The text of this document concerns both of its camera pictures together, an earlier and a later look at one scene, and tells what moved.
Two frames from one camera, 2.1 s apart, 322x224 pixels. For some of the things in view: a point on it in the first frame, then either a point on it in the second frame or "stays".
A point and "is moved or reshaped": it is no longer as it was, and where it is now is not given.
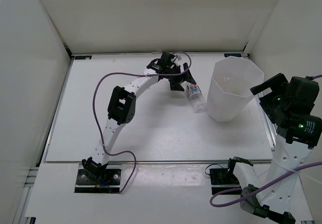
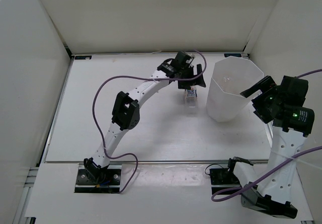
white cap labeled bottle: [197, 99] is moved or reshaped
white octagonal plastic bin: [229, 92] stays
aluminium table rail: [150, 161] stays
